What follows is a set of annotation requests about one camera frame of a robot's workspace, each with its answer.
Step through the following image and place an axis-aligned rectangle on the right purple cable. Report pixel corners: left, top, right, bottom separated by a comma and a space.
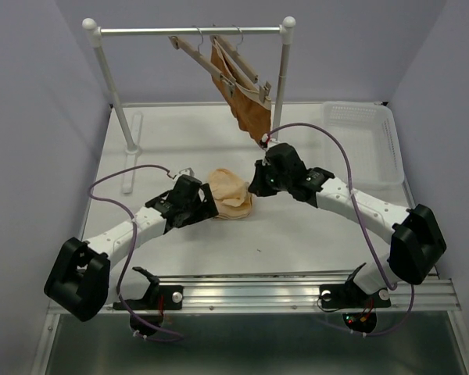
271, 123, 415, 340

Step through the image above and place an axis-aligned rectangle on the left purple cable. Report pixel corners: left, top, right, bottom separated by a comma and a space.
86, 164, 184, 341

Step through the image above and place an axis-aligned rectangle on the brown underwear on hanger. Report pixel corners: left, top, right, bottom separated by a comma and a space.
210, 41, 272, 143

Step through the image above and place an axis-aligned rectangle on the aluminium mounting rail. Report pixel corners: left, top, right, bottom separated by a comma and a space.
99, 271, 461, 315

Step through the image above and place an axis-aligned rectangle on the purple cable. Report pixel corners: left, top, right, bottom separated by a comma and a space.
271, 123, 415, 340
86, 164, 184, 341

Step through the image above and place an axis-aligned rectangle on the beige underwear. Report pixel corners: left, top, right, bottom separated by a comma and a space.
208, 169, 253, 220

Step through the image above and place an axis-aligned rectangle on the wooden clip hanger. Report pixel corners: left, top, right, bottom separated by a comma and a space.
169, 35, 235, 98

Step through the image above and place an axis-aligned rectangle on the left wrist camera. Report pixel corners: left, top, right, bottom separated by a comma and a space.
167, 167, 195, 180

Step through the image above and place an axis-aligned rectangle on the white plastic basket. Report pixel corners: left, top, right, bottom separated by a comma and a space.
313, 101, 405, 191

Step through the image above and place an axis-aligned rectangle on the white clothes rack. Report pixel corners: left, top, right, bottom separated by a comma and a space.
82, 16, 296, 195

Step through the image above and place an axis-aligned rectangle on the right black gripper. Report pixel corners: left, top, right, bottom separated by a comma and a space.
248, 159, 291, 196

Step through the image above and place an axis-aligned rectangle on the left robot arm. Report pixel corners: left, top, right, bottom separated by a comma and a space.
44, 174, 218, 322

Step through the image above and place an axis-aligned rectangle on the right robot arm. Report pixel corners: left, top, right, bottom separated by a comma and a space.
249, 143, 446, 309

